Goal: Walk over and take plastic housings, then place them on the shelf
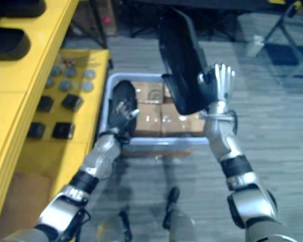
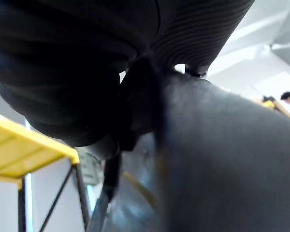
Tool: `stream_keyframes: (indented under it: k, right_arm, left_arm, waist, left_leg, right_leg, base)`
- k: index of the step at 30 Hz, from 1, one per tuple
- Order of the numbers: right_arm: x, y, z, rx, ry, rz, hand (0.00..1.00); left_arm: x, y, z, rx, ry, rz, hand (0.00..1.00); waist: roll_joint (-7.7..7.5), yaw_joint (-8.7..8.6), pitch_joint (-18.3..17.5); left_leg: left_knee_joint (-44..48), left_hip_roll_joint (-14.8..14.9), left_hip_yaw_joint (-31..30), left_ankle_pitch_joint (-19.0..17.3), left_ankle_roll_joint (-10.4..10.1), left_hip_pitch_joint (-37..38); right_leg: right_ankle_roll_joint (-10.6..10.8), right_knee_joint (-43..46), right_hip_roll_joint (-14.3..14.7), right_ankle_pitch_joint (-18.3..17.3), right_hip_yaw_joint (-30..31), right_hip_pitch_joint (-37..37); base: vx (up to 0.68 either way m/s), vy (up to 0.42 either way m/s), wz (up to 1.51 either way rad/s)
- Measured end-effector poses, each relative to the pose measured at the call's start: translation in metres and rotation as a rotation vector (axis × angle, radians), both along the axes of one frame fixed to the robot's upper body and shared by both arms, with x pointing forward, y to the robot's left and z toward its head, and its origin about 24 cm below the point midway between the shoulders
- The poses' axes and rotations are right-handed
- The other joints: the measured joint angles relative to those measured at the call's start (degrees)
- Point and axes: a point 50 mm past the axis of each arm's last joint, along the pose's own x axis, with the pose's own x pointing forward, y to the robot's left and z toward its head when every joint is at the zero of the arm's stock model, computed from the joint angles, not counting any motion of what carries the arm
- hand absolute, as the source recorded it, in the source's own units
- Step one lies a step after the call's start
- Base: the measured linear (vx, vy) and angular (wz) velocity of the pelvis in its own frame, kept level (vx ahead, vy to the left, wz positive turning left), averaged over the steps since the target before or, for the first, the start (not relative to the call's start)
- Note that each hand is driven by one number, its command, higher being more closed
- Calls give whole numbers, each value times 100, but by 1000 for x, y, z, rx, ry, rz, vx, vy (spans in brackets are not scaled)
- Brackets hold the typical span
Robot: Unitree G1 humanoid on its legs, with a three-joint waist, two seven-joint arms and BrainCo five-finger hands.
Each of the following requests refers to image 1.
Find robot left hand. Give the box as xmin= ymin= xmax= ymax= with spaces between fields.
xmin=110 ymin=100 xmax=140 ymax=135

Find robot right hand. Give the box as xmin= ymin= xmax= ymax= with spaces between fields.
xmin=197 ymin=63 xmax=236 ymax=107

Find black plastic housing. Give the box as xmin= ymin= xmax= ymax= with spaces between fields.
xmin=0 ymin=26 xmax=31 ymax=61
xmin=110 ymin=80 xmax=137 ymax=136
xmin=158 ymin=8 xmax=211 ymax=115
xmin=0 ymin=0 xmax=46 ymax=18

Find yellow metal shelf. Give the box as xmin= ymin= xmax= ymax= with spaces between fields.
xmin=0 ymin=0 xmax=111 ymax=242

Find brown cardboard box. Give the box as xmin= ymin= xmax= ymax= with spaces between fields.
xmin=161 ymin=103 xmax=207 ymax=138
xmin=131 ymin=81 xmax=165 ymax=104
xmin=134 ymin=102 xmax=163 ymax=138

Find blue-grey plastic bin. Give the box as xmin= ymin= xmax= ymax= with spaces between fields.
xmin=98 ymin=72 xmax=210 ymax=147

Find small black block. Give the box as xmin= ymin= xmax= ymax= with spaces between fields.
xmin=36 ymin=96 xmax=55 ymax=113
xmin=61 ymin=93 xmax=84 ymax=112
xmin=27 ymin=122 xmax=46 ymax=140
xmin=51 ymin=122 xmax=76 ymax=140

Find black draped table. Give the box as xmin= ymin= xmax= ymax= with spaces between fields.
xmin=117 ymin=0 xmax=286 ymax=42

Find black folding chair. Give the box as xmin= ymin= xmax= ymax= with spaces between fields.
xmin=264 ymin=4 xmax=303 ymax=79

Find dark robot right foot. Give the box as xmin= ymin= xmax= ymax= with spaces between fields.
xmin=162 ymin=186 xmax=181 ymax=229

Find dark robot foot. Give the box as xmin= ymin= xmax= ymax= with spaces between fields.
xmin=118 ymin=210 xmax=133 ymax=242
xmin=162 ymin=186 xmax=181 ymax=229

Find black stand legs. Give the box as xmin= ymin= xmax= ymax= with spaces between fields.
xmin=70 ymin=0 xmax=110 ymax=49

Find cardboard box with red mark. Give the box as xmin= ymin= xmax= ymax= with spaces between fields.
xmin=73 ymin=0 xmax=117 ymax=36

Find dark robot left foot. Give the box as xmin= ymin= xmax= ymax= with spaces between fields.
xmin=118 ymin=210 xmax=133 ymax=242

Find silver robot right leg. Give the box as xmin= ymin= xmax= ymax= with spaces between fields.
xmin=166 ymin=210 xmax=195 ymax=242

